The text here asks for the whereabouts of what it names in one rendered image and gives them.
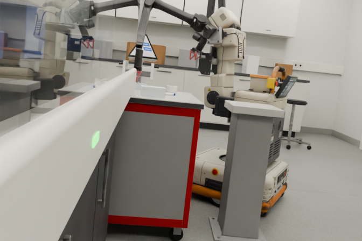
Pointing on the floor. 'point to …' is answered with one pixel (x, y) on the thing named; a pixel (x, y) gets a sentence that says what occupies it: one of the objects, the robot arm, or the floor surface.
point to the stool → (292, 123)
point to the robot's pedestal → (244, 171)
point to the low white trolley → (155, 162)
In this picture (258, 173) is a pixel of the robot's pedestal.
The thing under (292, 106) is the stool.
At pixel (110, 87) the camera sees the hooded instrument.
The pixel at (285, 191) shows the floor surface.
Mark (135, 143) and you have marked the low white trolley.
